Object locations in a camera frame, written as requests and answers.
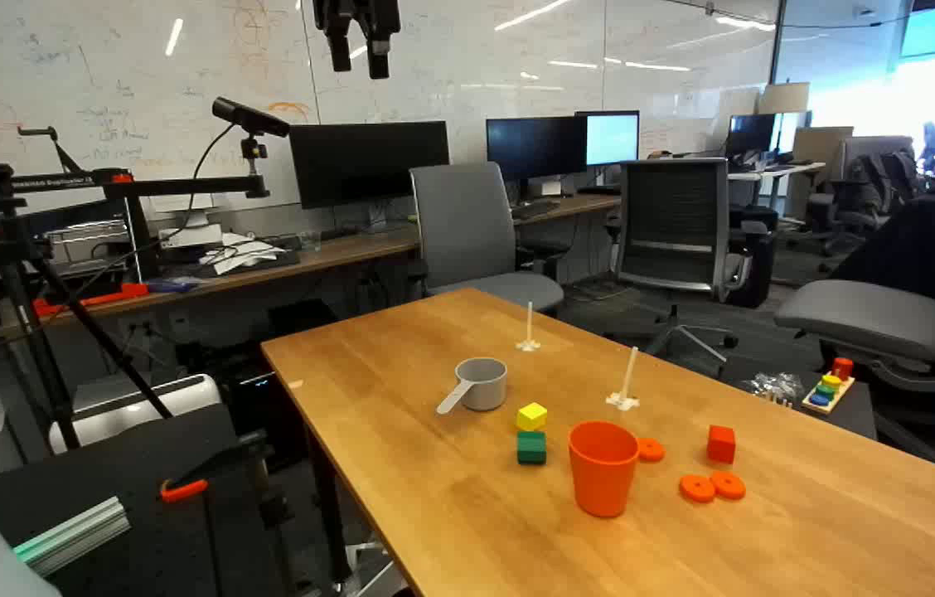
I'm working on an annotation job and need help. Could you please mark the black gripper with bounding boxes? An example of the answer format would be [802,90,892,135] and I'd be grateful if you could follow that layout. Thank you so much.
[313,0,401,83]

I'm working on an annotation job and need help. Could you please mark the yellow block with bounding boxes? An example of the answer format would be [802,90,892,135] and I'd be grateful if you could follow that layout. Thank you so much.
[515,397,550,436]

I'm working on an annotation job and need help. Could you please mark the green block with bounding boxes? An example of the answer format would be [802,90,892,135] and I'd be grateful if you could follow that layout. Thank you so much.
[515,429,550,468]

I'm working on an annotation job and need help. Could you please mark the orange block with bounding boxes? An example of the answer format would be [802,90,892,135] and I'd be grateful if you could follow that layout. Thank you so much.
[702,422,738,468]

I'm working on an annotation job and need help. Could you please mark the grey measuring cup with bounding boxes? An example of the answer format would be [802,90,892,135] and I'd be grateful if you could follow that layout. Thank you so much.
[435,356,509,422]

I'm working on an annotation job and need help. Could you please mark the orange plastic cup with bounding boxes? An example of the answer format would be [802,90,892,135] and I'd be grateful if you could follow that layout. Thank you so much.
[567,418,643,522]

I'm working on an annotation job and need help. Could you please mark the black computer monitor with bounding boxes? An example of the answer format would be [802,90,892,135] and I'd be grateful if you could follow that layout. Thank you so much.
[483,112,591,185]
[285,121,453,212]

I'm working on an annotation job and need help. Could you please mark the grey office chair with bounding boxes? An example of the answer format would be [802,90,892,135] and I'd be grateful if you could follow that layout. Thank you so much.
[773,188,935,445]
[407,160,567,314]

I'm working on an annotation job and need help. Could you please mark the long wooden desk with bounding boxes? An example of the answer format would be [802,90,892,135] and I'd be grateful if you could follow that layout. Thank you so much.
[0,193,626,334]

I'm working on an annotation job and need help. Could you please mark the white papers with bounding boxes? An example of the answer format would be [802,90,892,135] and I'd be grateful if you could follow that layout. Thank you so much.
[160,223,291,278]

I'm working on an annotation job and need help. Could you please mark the lit computer monitor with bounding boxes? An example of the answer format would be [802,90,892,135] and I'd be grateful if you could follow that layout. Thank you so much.
[581,105,647,173]

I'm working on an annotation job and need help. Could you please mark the black mesh office chair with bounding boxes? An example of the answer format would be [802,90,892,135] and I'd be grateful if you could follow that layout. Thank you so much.
[601,154,777,370]

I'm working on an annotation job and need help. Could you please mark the red tool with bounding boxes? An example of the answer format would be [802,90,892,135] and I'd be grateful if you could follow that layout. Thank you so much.
[30,282,154,321]

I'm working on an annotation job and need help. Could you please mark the small dark monitor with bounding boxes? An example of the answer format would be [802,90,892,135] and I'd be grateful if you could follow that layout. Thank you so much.
[724,111,778,160]

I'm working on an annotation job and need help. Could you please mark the white box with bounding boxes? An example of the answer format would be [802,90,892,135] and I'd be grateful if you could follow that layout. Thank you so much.
[48,371,228,458]

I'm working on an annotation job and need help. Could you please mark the black tripod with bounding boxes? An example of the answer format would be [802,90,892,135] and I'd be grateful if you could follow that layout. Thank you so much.
[0,160,179,480]

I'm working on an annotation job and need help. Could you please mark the beige lamp shade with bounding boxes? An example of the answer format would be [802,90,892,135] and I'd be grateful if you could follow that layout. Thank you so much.
[755,81,816,121]

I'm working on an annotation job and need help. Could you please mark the white desk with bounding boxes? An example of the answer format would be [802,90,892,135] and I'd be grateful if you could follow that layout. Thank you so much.
[726,160,829,226]

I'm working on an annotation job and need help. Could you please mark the black cart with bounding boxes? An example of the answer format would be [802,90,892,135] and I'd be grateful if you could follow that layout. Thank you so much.
[0,402,306,597]

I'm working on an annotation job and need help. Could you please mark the clear plastic piece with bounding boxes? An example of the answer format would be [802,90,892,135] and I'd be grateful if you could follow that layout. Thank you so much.
[750,370,810,408]

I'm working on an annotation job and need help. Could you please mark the aluminium bar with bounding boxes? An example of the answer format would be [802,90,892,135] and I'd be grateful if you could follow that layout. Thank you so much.
[11,496,135,580]

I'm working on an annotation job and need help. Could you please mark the colourful stacking toy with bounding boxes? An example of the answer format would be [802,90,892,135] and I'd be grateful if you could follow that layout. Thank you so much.
[798,356,859,418]

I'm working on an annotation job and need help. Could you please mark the black jacket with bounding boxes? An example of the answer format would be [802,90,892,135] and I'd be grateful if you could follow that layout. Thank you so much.
[829,188,935,320]

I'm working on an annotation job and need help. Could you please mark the black low table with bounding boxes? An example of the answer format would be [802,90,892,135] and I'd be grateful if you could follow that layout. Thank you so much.
[710,329,880,440]

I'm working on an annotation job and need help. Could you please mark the black camera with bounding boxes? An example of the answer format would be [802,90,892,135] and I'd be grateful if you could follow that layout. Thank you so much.
[209,93,295,142]

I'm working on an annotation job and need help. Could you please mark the orange handled black clamp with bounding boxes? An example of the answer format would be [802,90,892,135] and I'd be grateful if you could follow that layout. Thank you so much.
[156,429,272,509]

